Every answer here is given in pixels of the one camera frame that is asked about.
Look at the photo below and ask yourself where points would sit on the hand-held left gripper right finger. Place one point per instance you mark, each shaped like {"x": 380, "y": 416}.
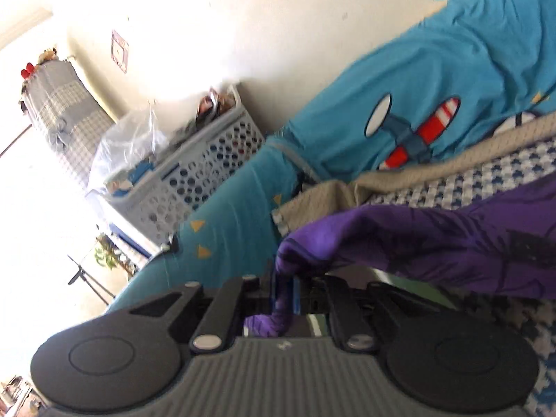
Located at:
{"x": 296, "y": 295}

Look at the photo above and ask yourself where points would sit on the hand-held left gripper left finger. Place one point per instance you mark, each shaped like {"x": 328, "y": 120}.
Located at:
{"x": 256, "y": 289}

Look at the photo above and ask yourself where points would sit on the purple floral shirt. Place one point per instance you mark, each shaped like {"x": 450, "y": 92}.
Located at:
{"x": 434, "y": 239}

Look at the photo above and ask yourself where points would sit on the teal cover with yellow triangles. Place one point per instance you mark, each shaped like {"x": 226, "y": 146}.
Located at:
{"x": 234, "y": 208}

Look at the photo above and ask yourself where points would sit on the white perforated laundry basket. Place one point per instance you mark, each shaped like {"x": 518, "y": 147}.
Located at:
{"x": 204, "y": 169}

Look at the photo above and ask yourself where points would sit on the green potted plant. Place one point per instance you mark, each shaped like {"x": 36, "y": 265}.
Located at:
{"x": 110, "y": 254}

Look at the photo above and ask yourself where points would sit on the black stand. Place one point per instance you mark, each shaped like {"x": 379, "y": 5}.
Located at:
{"x": 87, "y": 278}

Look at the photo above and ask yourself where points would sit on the clear plastic bag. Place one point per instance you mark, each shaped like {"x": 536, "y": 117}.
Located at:
{"x": 126, "y": 147}

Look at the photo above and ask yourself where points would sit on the houndstooth sofa cover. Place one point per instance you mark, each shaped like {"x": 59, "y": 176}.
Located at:
{"x": 499, "y": 173}

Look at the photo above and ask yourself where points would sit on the blue cover with white script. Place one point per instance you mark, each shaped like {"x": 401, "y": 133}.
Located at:
{"x": 456, "y": 61}

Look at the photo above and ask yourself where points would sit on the brown plush toy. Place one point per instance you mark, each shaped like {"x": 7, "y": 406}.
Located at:
{"x": 47, "y": 55}

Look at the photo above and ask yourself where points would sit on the red bow toy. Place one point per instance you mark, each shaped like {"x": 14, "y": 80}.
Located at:
{"x": 27, "y": 71}

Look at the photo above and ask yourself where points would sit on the pink frame wall sticker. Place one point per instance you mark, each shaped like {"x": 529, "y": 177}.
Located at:
{"x": 120, "y": 50}

